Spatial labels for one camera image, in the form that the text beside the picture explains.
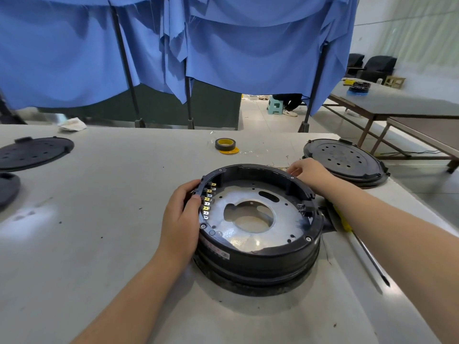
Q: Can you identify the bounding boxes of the blue cloth curtain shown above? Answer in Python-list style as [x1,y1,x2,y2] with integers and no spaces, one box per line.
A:
[0,0,359,117]

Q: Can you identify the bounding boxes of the black armchair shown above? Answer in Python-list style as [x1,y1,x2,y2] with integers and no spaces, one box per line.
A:
[345,54,365,78]
[356,56,398,84]

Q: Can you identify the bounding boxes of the green plastic stool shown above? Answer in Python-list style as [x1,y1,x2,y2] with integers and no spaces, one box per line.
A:
[266,97,284,115]

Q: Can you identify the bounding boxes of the black and blue round parts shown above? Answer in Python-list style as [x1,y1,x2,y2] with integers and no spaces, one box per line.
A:
[348,81,371,96]

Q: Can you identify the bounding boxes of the black cable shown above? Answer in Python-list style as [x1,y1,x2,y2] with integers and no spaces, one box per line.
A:
[379,150,440,156]

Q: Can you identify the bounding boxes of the black curtain stand pole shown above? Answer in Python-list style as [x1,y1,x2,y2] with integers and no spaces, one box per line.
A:
[109,1,146,129]
[184,61,195,130]
[298,43,330,133]

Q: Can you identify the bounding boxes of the person's right hand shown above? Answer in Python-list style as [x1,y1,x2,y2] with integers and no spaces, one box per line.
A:
[287,158,338,194]

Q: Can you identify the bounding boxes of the crumpled white paper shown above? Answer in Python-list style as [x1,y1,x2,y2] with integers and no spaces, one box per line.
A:
[57,117,87,132]

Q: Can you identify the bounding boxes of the grey workbench with brown frame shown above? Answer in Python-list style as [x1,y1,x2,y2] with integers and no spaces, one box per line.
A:
[322,79,459,174]

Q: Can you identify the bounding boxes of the black round motor housing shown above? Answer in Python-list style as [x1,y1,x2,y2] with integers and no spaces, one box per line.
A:
[193,163,325,288]

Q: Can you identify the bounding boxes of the yellow handled screwdriver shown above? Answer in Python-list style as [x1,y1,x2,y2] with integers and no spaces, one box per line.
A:
[332,206,391,288]

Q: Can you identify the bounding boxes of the person's right forearm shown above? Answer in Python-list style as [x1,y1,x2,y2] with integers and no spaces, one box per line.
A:
[317,177,459,344]

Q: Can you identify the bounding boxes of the person's left hand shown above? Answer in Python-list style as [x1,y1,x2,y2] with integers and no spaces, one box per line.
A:
[157,179,202,268]

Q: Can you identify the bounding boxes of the black round perforated cover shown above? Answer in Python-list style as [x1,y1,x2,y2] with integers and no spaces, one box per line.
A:
[0,136,75,172]
[303,138,391,187]

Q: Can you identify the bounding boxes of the black round plastic part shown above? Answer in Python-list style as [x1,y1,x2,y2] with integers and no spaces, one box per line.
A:
[0,172,21,209]

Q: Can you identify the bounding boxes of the person's left forearm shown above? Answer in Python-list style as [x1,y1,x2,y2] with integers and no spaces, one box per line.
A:
[70,252,191,344]

